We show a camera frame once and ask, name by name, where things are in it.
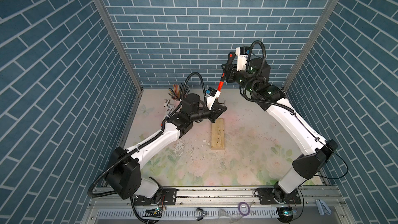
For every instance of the aluminium corner post left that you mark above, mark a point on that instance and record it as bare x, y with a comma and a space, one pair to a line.
102, 11

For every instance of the light wooden nail block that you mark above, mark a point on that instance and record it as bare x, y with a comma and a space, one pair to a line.
217, 136

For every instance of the aluminium corner post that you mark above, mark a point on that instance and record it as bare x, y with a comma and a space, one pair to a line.
320, 24
102, 11

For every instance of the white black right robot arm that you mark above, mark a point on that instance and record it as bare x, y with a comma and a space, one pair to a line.
253, 77

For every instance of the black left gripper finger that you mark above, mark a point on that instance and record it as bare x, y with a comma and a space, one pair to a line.
217, 118
221, 109

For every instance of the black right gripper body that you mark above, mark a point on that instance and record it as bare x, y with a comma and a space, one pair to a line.
239, 79

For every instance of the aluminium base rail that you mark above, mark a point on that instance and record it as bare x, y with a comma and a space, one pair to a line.
231, 197

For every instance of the grey blue clamp tool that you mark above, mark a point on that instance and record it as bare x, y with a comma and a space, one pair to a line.
323, 208

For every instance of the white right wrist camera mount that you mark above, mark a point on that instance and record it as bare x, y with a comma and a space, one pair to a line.
242, 54

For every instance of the red black claw hammer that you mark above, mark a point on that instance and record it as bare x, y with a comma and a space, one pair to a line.
227, 69

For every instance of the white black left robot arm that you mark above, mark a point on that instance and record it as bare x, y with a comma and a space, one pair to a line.
124, 168

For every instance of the white blue pencil box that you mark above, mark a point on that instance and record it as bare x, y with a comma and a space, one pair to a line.
169, 109

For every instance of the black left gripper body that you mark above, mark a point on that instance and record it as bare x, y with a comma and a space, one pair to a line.
201, 115

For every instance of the aluminium corner post right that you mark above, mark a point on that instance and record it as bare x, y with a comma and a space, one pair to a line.
320, 24

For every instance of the bundle of coloured pencils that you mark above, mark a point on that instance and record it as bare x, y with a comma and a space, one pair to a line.
178, 92

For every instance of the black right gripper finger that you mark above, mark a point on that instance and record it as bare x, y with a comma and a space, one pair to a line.
225, 77
229, 65

